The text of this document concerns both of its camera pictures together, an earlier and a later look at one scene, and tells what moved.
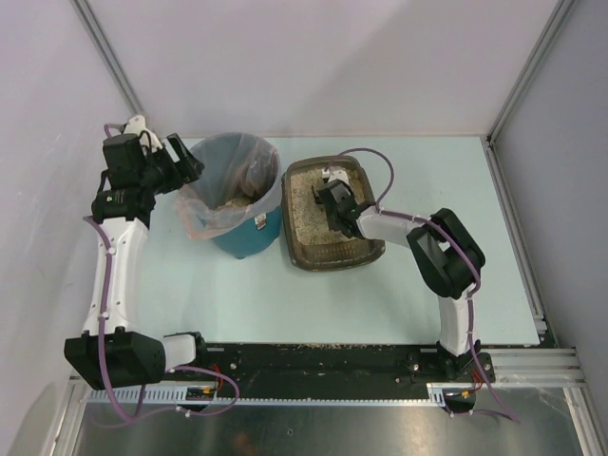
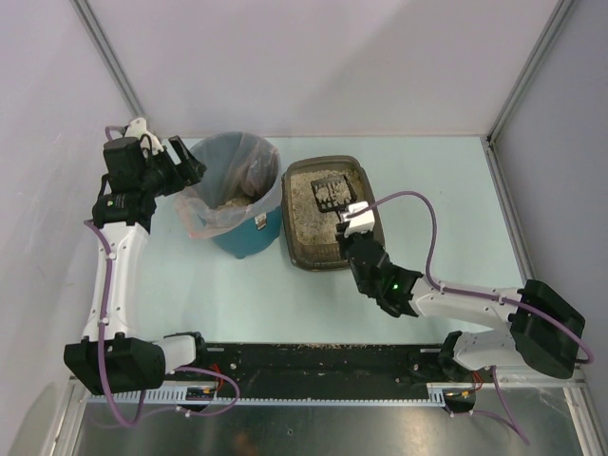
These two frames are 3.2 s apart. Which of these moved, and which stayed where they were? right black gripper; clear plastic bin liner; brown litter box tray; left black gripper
Moved: right black gripper
Stayed: left black gripper; brown litter box tray; clear plastic bin liner
